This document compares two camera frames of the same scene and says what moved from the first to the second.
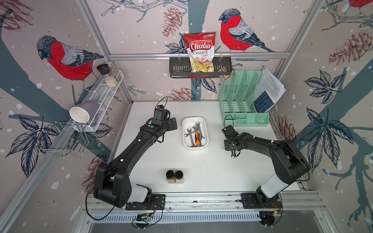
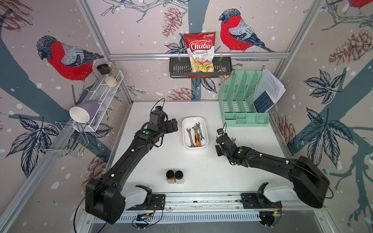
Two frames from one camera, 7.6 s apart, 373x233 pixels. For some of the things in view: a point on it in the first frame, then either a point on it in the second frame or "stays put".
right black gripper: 226,148 → 217,149
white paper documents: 268,82 stays put
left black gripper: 172,125 stays put
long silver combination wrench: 193,145 stays put
